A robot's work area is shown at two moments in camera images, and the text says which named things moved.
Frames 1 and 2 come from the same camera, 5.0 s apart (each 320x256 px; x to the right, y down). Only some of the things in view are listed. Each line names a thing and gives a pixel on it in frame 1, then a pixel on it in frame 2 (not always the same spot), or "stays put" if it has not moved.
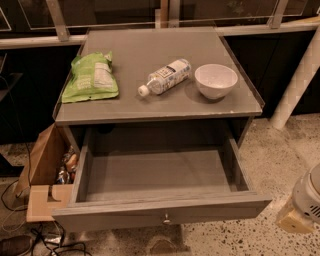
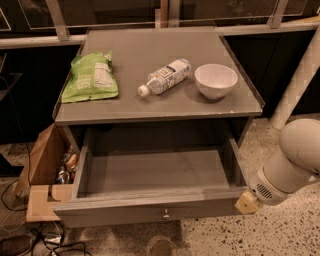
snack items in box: (68, 167) stays put
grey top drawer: (140, 175) stays put
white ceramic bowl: (215, 80) stays put
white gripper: (305, 200) → (264, 188)
